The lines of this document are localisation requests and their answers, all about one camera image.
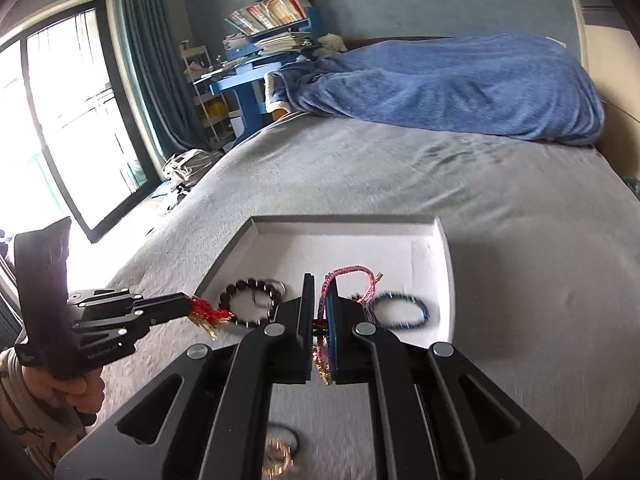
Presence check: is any gold chain bracelet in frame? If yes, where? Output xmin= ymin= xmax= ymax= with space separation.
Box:
xmin=261 ymin=437 xmax=297 ymax=479

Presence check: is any stack of papers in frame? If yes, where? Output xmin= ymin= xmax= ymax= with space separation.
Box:
xmin=222 ymin=31 xmax=314 ymax=57

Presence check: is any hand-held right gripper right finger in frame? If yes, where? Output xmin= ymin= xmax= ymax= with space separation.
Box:
xmin=325 ymin=274 xmax=584 ymax=480

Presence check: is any blue fleece blanket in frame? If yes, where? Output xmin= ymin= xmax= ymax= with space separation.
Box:
xmin=264 ymin=34 xmax=607 ymax=147

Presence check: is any white shelf rack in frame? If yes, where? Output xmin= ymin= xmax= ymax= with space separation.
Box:
xmin=178 ymin=42 xmax=237 ymax=152

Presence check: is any grey bed cover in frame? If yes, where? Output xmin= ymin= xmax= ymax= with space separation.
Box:
xmin=65 ymin=110 xmax=636 ymax=480

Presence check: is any red and gold bracelet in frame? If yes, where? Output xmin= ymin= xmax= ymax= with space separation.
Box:
xmin=186 ymin=295 xmax=236 ymax=342

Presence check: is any person's left forearm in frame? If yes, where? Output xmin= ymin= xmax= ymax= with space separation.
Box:
xmin=0 ymin=347 xmax=87 ymax=480

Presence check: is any person's left hand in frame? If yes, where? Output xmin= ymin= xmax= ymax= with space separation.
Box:
xmin=25 ymin=360 xmax=107 ymax=427

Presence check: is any white plush toy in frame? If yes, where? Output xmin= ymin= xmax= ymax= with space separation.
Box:
xmin=315 ymin=33 xmax=349 ymax=57

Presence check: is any blue desk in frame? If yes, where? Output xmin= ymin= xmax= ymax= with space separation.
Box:
xmin=192 ymin=7 xmax=326 ymax=144

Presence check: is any grey cardboard box tray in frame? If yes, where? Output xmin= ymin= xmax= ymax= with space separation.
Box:
xmin=192 ymin=215 xmax=457 ymax=357

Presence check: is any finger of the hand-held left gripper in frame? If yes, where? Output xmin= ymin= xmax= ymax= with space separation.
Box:
xmin=72 ymin=306 xmax=195 ymax=347
xmin=67 ymin=288 xmax=194 ymax=317

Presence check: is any row of books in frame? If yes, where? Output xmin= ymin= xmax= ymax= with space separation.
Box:
xmin=224 ymin=0 xmax=314 ymax=37

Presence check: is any teal curtain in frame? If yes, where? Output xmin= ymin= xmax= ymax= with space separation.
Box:
xmin=112 ymin=0 xmax=202 ymax=172

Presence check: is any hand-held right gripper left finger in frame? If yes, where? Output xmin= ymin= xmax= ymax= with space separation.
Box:
xmin=55 ymin=272 xmax=321 ymax=480

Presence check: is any black cord hair tie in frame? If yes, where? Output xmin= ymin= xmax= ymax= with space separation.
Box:
xmin=269 ymin=424 xmax=302 ymax=462

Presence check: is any silver bangle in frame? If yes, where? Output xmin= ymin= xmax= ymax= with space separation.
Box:
xmin=257 ymin=278 xmax=287 ymax=309

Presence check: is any dark blue bead bracelet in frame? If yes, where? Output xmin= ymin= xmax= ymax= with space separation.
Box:
xmin=366 ymin=290 xmax=432 ymax=331

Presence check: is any black bead bracelet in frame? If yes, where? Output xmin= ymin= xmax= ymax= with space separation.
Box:
xmin=219 ymin=279 xmax=279 ymax=329

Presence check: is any pink woven cord bracelet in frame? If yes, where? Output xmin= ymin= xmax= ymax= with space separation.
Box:
xmin=312 ymin=265 xmax=386 ymax=387

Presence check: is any black framed window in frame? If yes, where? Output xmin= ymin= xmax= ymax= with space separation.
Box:
xmin=0 ymin=0 xmax=164 ymax=246

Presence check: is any beige wardrobe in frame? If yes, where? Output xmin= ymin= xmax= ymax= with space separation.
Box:
xmin=559 ymin=0 xmax=640 ymax=128

